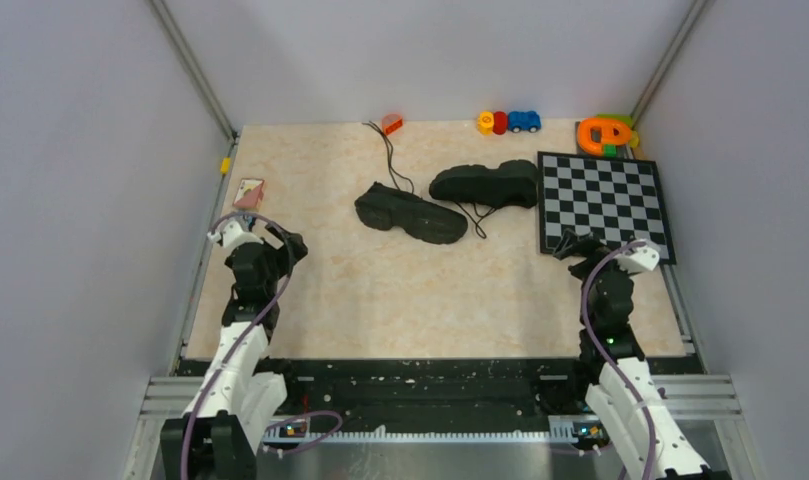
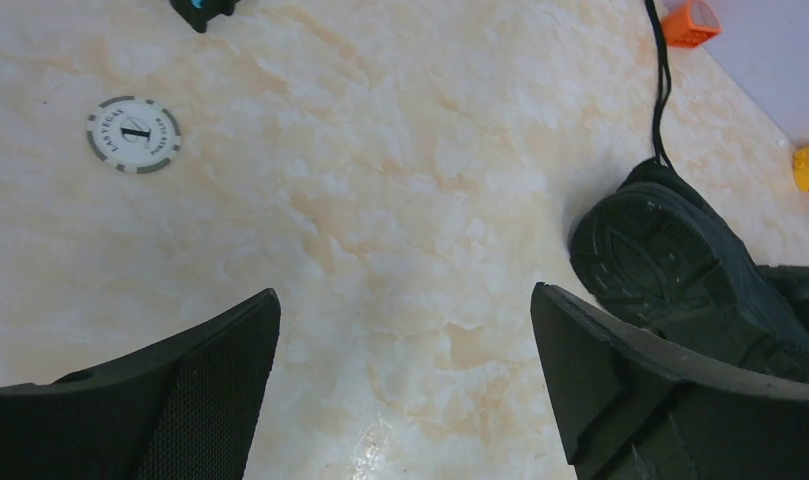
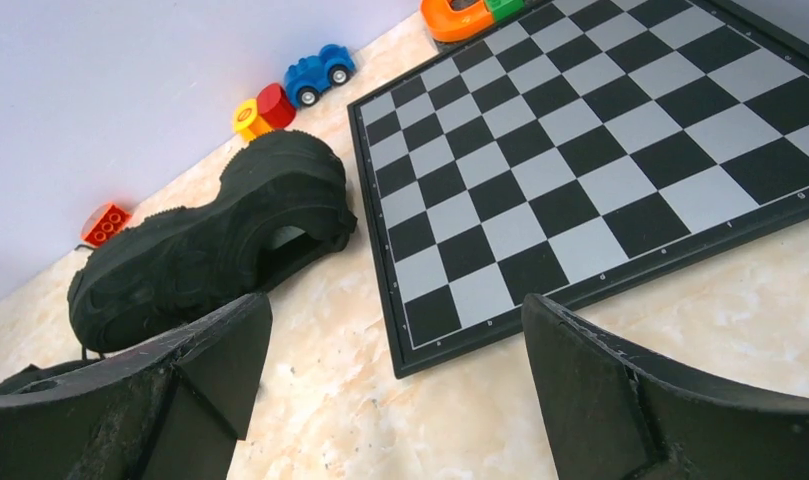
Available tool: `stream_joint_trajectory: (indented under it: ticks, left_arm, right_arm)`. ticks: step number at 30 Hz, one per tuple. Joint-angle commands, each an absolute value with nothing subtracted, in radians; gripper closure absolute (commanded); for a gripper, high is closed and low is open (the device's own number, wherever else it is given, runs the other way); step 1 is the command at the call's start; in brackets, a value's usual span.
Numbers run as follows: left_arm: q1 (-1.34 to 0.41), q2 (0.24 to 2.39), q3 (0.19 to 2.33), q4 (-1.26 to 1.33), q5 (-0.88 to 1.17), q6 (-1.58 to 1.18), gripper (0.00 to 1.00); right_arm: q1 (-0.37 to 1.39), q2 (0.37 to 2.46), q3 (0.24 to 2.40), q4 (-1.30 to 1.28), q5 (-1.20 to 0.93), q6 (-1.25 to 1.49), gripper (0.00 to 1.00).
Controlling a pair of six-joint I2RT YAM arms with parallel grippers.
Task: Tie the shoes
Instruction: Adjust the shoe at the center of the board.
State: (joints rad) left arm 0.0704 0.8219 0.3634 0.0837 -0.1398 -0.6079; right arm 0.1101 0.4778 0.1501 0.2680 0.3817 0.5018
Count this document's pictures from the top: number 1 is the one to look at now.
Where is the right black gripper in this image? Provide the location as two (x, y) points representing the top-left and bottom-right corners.
(553, 229), (637, 326)

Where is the black shoe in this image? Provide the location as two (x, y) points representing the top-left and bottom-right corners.
(354, 182), (468, 245)
(428, 159), (539, 209)

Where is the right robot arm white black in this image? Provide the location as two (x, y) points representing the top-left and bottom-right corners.
(553, 229), (731, 479)

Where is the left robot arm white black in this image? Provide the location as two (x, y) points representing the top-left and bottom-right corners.
(160, 220), (308, 479)

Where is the black white checkerboard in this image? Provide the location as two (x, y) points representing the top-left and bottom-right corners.
(537, 152), (676, 265)

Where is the pink triangle card box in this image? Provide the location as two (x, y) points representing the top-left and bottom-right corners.
(232, 178), (266, 211)

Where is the blue toy car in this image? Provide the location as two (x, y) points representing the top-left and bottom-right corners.
(507, 110), (542, 133)

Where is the red toy cylinder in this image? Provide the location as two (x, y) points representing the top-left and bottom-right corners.
(493, 111), (508, 135)

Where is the yellow toy cylinder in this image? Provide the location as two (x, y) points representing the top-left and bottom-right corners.
(476, 111), (495, 135)

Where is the orange toy brick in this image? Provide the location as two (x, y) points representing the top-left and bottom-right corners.
(381, 113), (404, 136)

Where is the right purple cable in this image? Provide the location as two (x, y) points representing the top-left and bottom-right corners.
(579, 239), (658, 480)

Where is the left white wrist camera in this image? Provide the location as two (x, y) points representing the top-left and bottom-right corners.
(207, 219), (264, 252)

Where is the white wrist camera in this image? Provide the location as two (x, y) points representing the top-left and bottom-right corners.
(207, 219), (264, 252)
(615, 239), (661, 275)

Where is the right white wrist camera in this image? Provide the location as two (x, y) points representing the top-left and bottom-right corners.
(615, 239), (661, 275)

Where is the yellow clip on rail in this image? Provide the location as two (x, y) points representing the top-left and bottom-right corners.
(219, 157), (231, 176)

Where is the orange ring toy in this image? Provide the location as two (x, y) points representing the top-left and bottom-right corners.
(575, 117), (637, 158)

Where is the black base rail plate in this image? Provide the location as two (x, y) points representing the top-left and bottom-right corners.
(255, 358), (588, 433)

